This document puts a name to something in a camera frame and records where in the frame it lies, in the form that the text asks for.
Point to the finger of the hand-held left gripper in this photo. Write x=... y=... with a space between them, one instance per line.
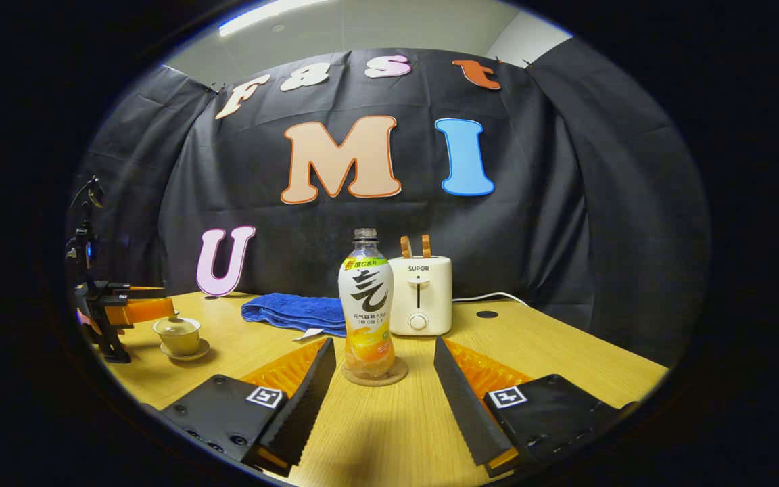
x=143 y=310

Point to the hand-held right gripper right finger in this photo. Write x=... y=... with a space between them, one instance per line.
x=467 y=407

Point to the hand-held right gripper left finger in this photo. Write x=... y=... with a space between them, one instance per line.
x=300 y=407

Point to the cream ceramic teacup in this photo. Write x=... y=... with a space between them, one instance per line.
x=178 y=343

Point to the round cork coaster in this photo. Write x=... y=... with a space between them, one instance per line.
x=396 y=375

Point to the clear water bottle orange drink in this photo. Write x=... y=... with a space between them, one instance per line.
x=366 y=304

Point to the cream ceramic saucer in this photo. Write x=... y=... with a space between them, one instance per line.
x=197 y=353

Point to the blue folded towel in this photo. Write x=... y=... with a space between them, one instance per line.
x=288 y=312

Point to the white toaster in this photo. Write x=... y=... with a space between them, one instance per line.
x=427 y=297

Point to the toast slice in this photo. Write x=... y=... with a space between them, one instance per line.
x=426 y=247
x=406 y=247

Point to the black backdrop cloth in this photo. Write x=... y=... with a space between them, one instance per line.
x=552 y=223

